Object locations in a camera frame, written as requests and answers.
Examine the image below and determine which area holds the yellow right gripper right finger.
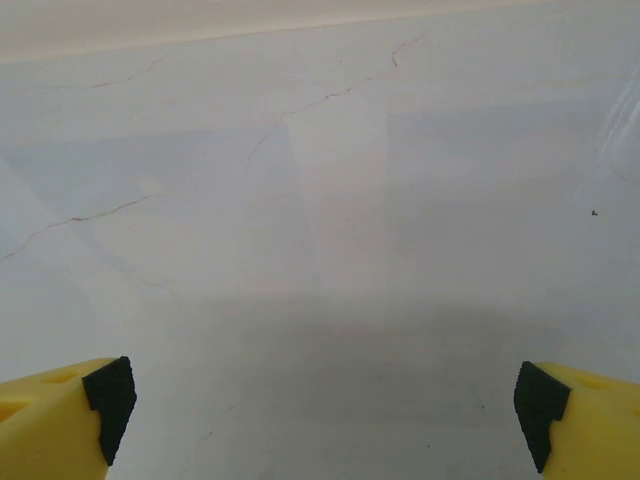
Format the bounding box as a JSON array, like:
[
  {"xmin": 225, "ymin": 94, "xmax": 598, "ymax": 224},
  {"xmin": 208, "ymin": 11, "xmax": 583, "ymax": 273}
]
[{"xmin": 512, "ymin": 360, "xmax": 640, "ymax": 480}]

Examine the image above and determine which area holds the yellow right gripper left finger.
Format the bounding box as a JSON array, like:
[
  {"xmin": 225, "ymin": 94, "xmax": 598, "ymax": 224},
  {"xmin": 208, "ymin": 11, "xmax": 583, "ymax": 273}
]
[{"xmin": 0, "ymin": 355, "xmax": 138, "ymax": 480}]

